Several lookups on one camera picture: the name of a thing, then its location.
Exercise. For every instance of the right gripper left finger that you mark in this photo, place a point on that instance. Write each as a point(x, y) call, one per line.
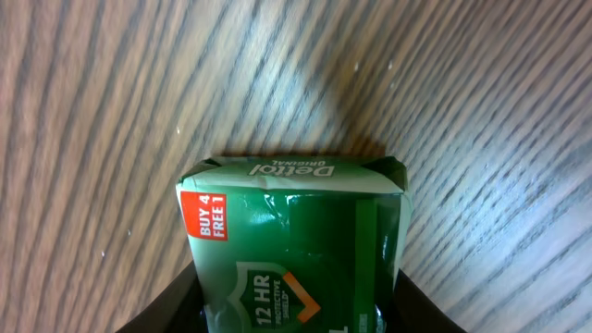
point(179, 308)

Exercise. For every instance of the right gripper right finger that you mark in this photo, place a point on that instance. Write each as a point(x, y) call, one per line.
point(411, 311)

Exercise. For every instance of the green Dettol soap bar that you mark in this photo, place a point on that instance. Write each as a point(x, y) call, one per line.
point(295, 243)

